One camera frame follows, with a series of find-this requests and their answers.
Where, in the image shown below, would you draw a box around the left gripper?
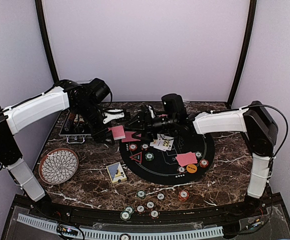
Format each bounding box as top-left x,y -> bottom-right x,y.
74,100 -> 115,145

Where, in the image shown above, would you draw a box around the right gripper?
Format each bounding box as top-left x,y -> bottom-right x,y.
125,111 -> 177,143

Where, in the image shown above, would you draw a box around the dealt card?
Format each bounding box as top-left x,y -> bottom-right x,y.
158,114 -> 168,118
121,131 -> 140,143
176,157 -> 198,167

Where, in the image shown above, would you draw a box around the red-backed card deck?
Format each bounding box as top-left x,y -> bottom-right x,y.
108,125 -> 126,141

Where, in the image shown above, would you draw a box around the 100 chips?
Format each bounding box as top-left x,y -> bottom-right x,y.
177,166 -> 186,174
141,143 -> 150,151

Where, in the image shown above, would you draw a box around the red 5 chips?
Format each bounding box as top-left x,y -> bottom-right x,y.
199,159 -> 209,168
128,143 -> 138,152

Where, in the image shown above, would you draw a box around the red triangle all-in marker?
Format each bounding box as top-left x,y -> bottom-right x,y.
129,152 -> 142,164

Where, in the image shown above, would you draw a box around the green 20 chips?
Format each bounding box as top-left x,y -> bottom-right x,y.
145,152 -> 155,161
195,151 -> 202,158

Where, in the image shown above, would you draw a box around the orange big blind button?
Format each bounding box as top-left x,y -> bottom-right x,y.
186,163 -> 198,174

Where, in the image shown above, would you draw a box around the black orange 100 chip stack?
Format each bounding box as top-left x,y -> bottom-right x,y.
156,193 -> 165,201

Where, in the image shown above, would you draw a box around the red 5 chip stack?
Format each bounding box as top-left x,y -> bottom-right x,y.
178,190 -> 190,202

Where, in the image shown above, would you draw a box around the face-up nine diamonds card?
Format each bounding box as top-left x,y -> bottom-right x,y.
149,139 -> 160,148

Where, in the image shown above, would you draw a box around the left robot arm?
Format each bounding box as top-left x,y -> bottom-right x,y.
0,78 -> 122,218

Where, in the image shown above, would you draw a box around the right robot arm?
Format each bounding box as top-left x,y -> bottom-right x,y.
125,93 -> 278,217

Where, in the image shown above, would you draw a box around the aluminium poker chip case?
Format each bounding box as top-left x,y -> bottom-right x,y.
58,79 -> 96,145

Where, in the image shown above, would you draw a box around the orange chip roll in case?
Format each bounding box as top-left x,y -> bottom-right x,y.
67,113 -> 76,125

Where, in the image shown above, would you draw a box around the purple chip roll in case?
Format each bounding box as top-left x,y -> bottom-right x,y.
62,122 -> 71,132

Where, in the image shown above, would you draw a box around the gold blue card box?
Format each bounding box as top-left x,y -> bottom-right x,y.
106,162 -> 127,185

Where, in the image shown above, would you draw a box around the black round poker mat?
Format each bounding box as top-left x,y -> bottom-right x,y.
119,130 -> 215,185

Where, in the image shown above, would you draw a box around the floral ceramic plate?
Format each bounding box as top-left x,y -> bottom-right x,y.
38,148 -> 79,185

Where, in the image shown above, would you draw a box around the green 20 chip stack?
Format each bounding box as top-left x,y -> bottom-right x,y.
136,190 -> 146,199

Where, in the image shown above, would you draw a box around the fallen green 20 chip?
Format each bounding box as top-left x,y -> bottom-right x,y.
120,211 -> 131,221
124,206 -> 135,215

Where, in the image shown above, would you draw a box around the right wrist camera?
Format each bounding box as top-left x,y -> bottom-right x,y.
147,105 -> 156,119

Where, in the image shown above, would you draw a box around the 100 chip on rail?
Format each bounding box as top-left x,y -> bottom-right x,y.
136,205 -> 145,214

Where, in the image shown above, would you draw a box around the fallen 100 chip on duct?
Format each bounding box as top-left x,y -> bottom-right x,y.
119,233 -> 131,240

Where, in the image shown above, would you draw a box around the white slotted cable duct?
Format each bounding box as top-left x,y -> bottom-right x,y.
16,213 -> 224,240

